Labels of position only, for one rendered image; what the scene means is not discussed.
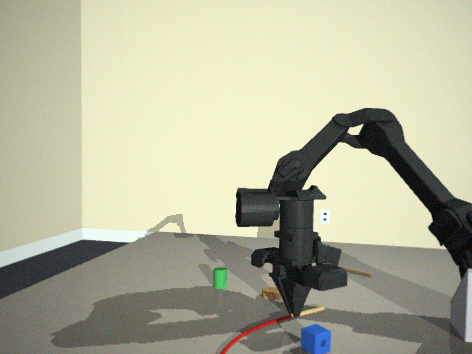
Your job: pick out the red string with pale wooden stick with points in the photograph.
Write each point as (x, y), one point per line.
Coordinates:
(270, 322)

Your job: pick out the blue block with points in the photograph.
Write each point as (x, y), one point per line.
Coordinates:
(315, 339)

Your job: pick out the round wooden disc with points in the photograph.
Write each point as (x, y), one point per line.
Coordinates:
(271, 293)

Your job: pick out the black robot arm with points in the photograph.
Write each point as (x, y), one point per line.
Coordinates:
(382, 135)

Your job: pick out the green cylinder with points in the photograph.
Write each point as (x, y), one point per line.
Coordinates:
(220, 278)

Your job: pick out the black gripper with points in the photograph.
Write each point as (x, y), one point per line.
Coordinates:
(294, 283)

